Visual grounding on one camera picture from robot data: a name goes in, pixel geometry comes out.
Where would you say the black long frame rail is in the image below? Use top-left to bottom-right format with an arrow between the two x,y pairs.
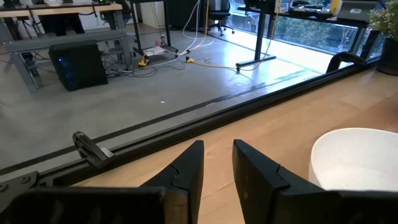
37,58 -> 380,187

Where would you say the black computer tower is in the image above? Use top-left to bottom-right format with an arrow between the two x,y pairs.
48,40 -> 109,92

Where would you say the black desk frame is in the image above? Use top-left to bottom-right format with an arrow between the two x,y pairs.
129,0 -> 180,57

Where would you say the grey metal bench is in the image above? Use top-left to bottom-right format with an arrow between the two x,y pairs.
2,29 -> 134,93

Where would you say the black curved frame handle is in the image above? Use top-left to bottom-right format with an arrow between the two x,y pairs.
325,51 -> 368,74

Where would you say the black desk with flat foot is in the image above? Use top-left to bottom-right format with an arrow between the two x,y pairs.
235,0 -> 386,72

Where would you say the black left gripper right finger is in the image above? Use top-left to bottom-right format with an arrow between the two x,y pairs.
233,139 -> 398,224

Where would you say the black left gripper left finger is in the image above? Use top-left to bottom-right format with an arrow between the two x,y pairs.
7,139 -> 205,224

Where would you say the grey laptop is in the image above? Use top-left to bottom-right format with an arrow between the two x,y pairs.
337,1 -> 379,22

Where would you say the yellow box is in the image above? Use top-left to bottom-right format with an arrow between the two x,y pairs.
330,0 -> 343,16

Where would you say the yellow floor cable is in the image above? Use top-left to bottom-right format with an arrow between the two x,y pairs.
185,0 -> 280,72

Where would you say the black frame clamp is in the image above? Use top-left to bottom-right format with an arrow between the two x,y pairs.
72,131 -> 114,169

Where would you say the white floor cable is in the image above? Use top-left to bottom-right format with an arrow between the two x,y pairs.
149,0 -> 215,68

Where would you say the black office chair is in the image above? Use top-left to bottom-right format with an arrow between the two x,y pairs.
207,0 -> 236,37

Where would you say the white bowl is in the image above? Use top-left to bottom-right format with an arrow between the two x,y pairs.
308,127 -> 398,192

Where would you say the green potted plant black pot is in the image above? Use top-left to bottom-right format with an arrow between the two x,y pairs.
369,0 -> 398,77

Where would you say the wooden top desk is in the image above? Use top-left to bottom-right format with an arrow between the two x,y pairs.
0,2 -> 124,19

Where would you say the white flat box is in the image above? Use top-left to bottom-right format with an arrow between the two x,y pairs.
143,45 -> 167,57

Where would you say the grey corner bracket plate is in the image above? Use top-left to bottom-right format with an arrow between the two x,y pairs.
0,170 -> 40,215

